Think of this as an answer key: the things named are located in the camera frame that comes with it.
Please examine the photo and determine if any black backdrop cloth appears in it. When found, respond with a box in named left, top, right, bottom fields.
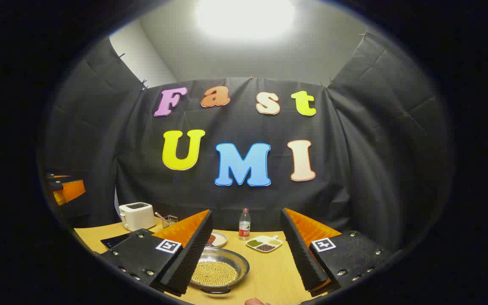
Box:
left=39, top=32, right=454, bottom=255

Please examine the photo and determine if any pile of soybeans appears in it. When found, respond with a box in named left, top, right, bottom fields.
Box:
left=191, top=261, right=238, bottom=286

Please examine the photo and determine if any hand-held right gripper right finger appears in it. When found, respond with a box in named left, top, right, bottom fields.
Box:
left=280, top=208, right=393, bottom=297

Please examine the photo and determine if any white divided dish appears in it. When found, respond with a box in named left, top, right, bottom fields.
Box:
left=245, top=235, right=283, bottom=253

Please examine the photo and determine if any white toaster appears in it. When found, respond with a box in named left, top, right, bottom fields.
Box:
left=119, top=202, right=156, bottom=232

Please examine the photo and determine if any stainless steel pot black handle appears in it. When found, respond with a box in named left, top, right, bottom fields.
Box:
left=189, top=247, right=250, bottom=295

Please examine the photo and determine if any ceiling light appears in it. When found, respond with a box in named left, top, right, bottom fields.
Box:
left=195, top=0, right=295, bottom=41

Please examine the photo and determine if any black induction cooktop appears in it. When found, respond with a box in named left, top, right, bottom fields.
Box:
left=100, top=232, right=132, bottom=250

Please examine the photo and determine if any white round plate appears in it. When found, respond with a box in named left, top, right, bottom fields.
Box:
left=207, top=231, right=228, bottom=249

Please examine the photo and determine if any plastic water bottle red label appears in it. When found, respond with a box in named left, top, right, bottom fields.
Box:
left=238, top=208, right=252, bottom=241

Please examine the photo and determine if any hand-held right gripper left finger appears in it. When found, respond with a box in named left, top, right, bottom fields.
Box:
left=99, top=209, right=214, bottom=296

